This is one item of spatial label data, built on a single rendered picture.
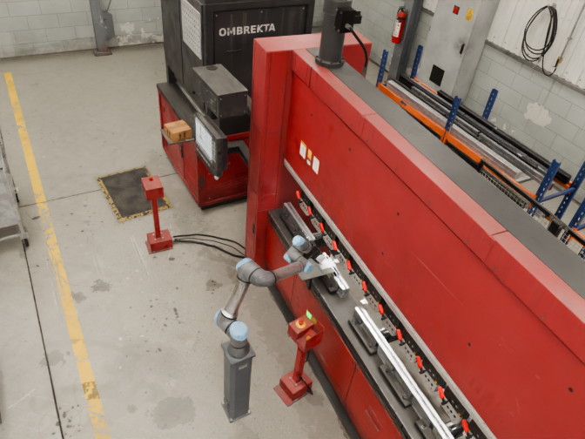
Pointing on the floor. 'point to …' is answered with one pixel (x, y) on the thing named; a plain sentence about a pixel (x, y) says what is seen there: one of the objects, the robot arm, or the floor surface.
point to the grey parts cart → (9, 193)
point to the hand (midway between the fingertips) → (319, 261)
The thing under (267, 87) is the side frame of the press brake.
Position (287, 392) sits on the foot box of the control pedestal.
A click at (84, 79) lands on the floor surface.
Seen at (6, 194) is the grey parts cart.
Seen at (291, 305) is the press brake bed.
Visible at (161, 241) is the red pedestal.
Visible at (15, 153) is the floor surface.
